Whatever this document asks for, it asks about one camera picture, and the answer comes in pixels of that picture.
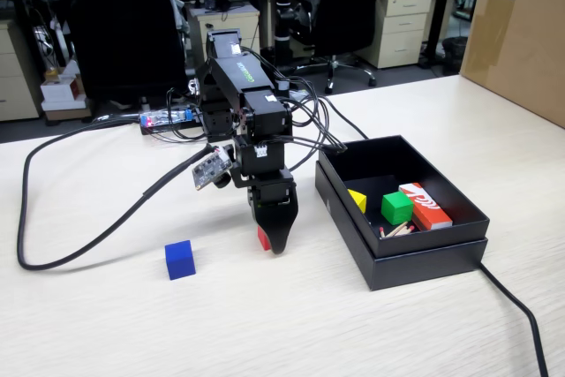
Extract yellow wooden block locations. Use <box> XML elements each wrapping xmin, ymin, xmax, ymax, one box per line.
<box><xmin>347</xmin><ymin>188</ymin><xmax>368</xmax><ymax>215</ymax></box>

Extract large cardboard box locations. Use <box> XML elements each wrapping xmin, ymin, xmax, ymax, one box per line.
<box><xmin>458</xmin><ymin>0</ymin><xmax>565</xmax><ymax>130</ymax></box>

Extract black waste bin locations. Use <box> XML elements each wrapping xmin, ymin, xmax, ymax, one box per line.
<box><xmin>441</xmin><ymin>35</ymin><xmax>469</xmax><ymax>77</ymax></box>

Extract black open box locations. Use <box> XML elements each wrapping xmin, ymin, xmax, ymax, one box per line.
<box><xmin>314</xmin><ymin>160</ymin><xmax>489</xmax><ymax>292</ymax></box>

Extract stacked white boxes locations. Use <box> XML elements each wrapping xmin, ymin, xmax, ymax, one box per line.
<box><xmin>40</xmin><ymin>61</ymin><xmax>93</xmax><ymax>123</ymax></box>

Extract black box tray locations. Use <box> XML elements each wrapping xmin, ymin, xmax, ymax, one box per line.
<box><xmin>318</xmin><ymin>134</ymin><xmax>492</xmax><ymax>259</ymax></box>

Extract green cube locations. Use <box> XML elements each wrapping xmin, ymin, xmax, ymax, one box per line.
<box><xmin>380</xmin><ymin>192</ymin><xmax>415</xmax><ymax>226</ymax></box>

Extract black arm wire bundle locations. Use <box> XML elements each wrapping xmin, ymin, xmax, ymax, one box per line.
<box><xmin>240</xmin><ymin>45</ymin><xmax>350</xmax><ymax>170</ymax></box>

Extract orange white matchbox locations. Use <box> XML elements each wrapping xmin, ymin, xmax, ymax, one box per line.
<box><xmin>398</xmin><ymin>182</ymin><xmax>455</xmax><ymax>231</ymax></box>

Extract black desk leg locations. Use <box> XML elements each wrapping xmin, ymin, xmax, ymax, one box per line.
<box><xmin>426</xmin><ymin>0</ymin><xmax>458</xmax><ymax>70</ymax></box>

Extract blue cube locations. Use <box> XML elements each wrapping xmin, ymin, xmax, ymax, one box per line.
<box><xmin>164</xmin><ymin>239</ymin><xmax>197</xmax><ymax>282</ymax></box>

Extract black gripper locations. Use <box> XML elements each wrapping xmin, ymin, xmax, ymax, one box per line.
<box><xmin>232</xmin><ymin>167</ymin><xmax>299</xmax><ymax>256</ymax></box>

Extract controller board with LEDs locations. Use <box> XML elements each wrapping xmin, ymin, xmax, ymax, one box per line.
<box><xmin>139</xmin><ymin>107</ymin><xmax>196</xmax><ymax>132</ymax></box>

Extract black power cable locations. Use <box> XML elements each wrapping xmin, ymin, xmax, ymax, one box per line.
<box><xmin>478</xmin><ymin>261</ymin><xmax>550</xmax><ymax>377</ymax></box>

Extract thin black cable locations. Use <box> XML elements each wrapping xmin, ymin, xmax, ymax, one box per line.
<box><xmin>304</xmin><ymin>94</ymin><xmax>370</xmax><ymax>142</ymax></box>

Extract bare camera circuit board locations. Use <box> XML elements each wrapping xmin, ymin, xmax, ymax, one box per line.
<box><xmin>192</xmin><ymin>147</ymin><xmax>234</xmax><ymax>193</ymax></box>

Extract black mesh office chair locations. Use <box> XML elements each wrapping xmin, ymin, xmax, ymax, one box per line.
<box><xmin>290</xmin><ymin>0</ymin><xmax>392</xmax><ymax>95</ymax></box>

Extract thick black sleeved cable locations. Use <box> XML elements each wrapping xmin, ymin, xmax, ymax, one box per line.
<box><xmin>16</xmin><ymin>118</ymin><xmax>222</xmax><ymax>271</ymax></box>

